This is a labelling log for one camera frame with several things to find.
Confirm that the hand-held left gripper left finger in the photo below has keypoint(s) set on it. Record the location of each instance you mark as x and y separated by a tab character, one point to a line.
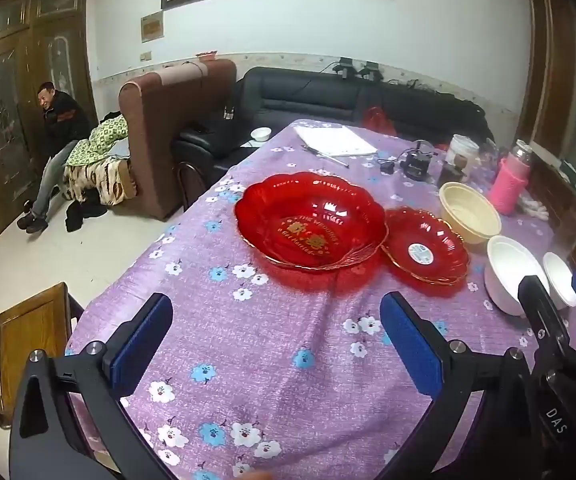
140	340

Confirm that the green floral blanket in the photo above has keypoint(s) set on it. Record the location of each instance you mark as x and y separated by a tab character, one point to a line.
103	135

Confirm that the small red plastic plate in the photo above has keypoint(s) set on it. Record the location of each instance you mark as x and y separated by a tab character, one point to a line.
418	240

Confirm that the small brown jar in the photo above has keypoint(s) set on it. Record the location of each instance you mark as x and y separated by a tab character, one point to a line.
455	172

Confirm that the white plastic jar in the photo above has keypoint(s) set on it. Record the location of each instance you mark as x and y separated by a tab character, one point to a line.
463	152

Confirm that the red plastic bag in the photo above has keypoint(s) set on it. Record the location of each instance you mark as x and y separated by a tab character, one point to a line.
378	120

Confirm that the large white bowl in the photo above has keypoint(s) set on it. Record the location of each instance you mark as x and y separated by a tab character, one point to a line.
508	270

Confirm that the brown patterned blanket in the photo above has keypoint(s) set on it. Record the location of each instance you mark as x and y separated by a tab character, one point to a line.
98	180

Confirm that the black leather sofa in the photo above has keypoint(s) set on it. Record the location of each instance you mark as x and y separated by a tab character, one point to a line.
308	95

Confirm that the wooden chair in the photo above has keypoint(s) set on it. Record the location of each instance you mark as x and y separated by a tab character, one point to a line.
28	340

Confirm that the large red plastic bowl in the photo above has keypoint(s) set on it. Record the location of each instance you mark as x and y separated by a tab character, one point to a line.
313	220

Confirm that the tiny white bowl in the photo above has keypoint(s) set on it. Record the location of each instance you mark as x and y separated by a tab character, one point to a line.
261	133

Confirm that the black electronic device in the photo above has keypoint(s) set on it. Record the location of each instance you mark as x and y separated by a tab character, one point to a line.
418	165

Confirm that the wall outlet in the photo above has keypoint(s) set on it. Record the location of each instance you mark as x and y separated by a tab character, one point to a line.
145	56

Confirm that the wooden cabinet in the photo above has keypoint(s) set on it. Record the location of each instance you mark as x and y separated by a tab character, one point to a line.
548	60

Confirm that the pink sleeved bottle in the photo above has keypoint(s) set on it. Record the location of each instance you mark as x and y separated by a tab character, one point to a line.
507	185

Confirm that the cream plastic bowl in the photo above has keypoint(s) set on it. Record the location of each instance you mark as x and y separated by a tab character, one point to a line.
468	210

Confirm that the white gloves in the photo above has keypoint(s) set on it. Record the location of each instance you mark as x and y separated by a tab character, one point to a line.
533	209

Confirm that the purple floral tablecloth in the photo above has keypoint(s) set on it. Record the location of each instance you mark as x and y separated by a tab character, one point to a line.
268	360

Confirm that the dark clothing pile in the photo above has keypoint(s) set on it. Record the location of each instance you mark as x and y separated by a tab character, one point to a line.
80	212

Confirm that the small black adapter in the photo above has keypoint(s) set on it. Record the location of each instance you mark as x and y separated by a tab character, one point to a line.
387	166

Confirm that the brown sofa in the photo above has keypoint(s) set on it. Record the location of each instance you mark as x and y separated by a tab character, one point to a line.
168	135

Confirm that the framed wall certificate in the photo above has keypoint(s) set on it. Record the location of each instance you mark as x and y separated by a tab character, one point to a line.
151	26

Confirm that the metal pen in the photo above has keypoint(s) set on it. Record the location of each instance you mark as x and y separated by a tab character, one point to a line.
325	155

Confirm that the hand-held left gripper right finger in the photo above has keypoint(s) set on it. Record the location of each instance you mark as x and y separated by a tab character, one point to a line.
410	345

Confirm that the small white bowl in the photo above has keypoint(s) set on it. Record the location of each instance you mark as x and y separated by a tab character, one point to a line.
558	275

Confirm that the black charger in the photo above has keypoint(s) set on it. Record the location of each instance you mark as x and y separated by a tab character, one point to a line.
343	67
369	70

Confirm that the white paper sheets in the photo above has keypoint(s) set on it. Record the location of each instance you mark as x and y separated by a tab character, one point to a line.
335	140

